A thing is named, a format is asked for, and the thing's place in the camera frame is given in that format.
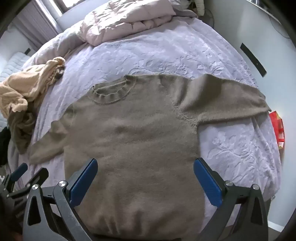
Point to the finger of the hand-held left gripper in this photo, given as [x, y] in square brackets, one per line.
[19, 172]
[38, 176]

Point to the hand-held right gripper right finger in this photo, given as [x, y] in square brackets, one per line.
[207, 183]

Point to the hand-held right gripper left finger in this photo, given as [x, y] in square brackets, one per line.
[84, 180]

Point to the taupe knit sweater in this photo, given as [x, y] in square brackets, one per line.
[138, 139]

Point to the beige crumpled clothes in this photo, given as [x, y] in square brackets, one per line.
[27, 78]

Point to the dark brown cloth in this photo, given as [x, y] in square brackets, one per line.
[22, 132]

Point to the red box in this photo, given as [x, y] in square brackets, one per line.
[278, 129]

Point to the white quilted mat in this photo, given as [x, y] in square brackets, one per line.
[13, 62]

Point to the grey pleated curtain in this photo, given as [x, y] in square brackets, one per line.
[37, 25]

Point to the pink folded duvet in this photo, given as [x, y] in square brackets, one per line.
[120, 20]

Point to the light hanging garment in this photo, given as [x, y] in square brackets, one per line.
[196, 7]

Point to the black wall strip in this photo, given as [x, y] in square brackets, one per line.
[253, 59]

